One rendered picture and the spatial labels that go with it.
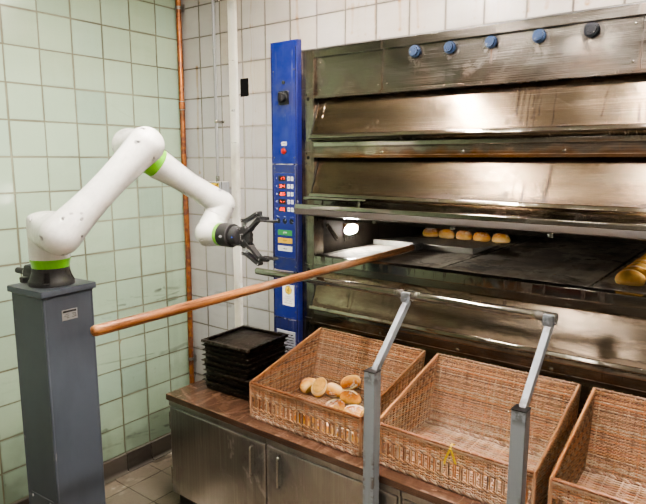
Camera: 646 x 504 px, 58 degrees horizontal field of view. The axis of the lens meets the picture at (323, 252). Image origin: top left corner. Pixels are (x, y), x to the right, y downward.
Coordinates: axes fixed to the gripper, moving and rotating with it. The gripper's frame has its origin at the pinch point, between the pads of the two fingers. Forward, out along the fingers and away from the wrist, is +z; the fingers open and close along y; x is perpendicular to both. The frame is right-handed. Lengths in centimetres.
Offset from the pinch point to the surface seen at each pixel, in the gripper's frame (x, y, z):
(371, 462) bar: 5, 69, 47
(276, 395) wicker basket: -6, 62, -4
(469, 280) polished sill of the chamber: -55, 17, 52
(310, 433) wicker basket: -5, 73, 13
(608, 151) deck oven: -56, -32, 98
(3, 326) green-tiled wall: 46, 42, -115
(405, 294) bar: -17, 17, 45
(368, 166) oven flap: -57, -26, 3
